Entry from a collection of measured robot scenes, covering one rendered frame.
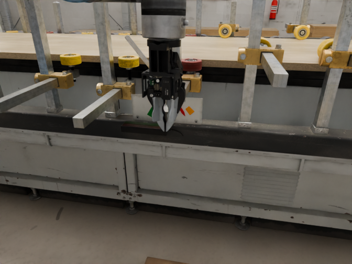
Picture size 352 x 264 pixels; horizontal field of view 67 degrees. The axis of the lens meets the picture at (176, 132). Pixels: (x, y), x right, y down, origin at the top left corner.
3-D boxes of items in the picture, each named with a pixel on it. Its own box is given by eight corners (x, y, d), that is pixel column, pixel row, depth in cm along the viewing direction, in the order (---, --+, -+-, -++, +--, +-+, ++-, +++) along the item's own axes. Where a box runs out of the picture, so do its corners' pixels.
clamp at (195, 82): (199, 92, 91) (200, 78, 89) (161, 90, 94) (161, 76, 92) (201, 88, 96) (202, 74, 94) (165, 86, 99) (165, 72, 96)
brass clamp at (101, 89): (130, 100, 97) (129, 87, 95) (96, 98, 99) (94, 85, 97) (136, 95, 102) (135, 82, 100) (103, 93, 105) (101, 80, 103)
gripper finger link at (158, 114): (147, 137, 62) (146, 98, 58) (154, 128, 67) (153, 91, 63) (160, 138, 61) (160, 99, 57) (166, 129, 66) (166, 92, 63)
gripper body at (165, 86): (140, 100, 57) (138, 41, 52) (152, 90, 64) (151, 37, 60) (176, 103, 55) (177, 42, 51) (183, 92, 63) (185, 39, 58)
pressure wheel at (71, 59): (87, 81, 113) (83, 54, 108) (67, 85, 109) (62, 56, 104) (80, 78, 119) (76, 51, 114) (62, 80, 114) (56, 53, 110)
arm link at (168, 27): (149, 15, 59) (192, 15, 57) (149, 39, 61) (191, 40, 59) (134, 14, 51) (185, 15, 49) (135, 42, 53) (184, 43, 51)
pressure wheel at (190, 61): (199, 92, 100) (200, 61, 95) (178, 91, 101) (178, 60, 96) (201, 86, 107) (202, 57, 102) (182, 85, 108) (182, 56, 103)
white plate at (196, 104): (201, 125, 96) (202, 98, 92) (132, 119, 101) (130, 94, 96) (201, 124, 97) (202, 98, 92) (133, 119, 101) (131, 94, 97)
